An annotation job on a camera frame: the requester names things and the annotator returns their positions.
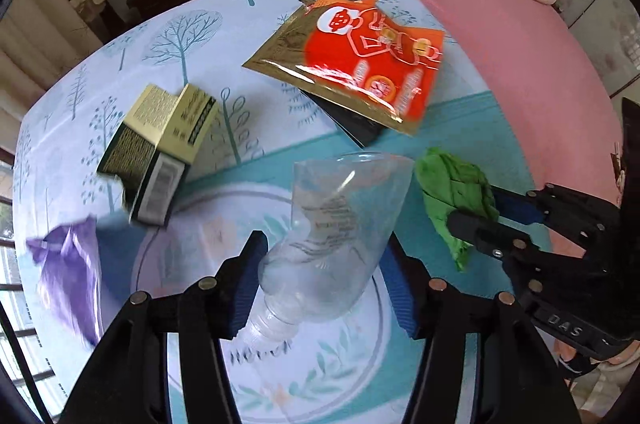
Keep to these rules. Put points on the purple plastic bag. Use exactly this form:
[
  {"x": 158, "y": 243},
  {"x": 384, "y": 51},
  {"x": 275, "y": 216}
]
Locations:
[{"x": 70, "y": 264}]

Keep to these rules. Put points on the flat black packet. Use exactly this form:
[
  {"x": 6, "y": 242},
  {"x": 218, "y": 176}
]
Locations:
[{"x": 360, "y": 128}]

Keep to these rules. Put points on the green paper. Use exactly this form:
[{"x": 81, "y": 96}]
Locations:
[{"x": 450, "y": 184}]

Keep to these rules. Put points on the tree print tablecloth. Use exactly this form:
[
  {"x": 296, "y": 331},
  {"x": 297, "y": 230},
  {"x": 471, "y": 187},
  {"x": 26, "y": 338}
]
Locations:
[{"x": 240, "y": 68}]

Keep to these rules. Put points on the clear plastic bottle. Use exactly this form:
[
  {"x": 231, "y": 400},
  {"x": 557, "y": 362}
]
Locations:
[{"x": 340, "y": 229}]

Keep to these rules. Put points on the barred window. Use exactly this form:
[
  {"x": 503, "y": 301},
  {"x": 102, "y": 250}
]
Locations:
[{"x": 20, "y": 294}]

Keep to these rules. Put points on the pink bed sheet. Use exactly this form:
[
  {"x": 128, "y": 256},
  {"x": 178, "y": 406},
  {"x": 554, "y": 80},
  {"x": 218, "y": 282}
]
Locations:
[{"x": 500, "y": 53}]

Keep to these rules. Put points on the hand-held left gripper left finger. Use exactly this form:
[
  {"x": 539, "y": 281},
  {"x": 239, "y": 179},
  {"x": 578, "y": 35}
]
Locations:
[{"x": 247, "y": 284}]

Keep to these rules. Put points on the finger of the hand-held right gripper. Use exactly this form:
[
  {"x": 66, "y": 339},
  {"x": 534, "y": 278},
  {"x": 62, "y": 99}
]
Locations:
[
  {"x": 485, "y": 231},
  {"x": 515, "y": 206}
]

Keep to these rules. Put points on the beige curtain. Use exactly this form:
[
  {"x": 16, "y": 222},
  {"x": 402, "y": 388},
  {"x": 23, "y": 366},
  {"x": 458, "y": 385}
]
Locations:
[{"x": 35, "y": 38}]

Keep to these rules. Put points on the person's right forearm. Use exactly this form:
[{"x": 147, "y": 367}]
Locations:
[{"x": 605, "y": 389}]

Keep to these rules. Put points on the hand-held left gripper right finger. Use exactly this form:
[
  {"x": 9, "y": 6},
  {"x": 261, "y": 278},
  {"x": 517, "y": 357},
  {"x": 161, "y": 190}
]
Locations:
[{"x": 405, "y": 284}]

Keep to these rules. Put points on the orange snack packet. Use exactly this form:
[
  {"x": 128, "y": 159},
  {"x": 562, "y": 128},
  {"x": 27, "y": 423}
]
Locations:
[{"x": 380, "y": 53}]

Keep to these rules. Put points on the green and gold carton box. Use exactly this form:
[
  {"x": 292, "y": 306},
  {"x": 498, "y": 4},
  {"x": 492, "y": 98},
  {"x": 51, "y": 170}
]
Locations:
[{"x": 150, "y": 138}]

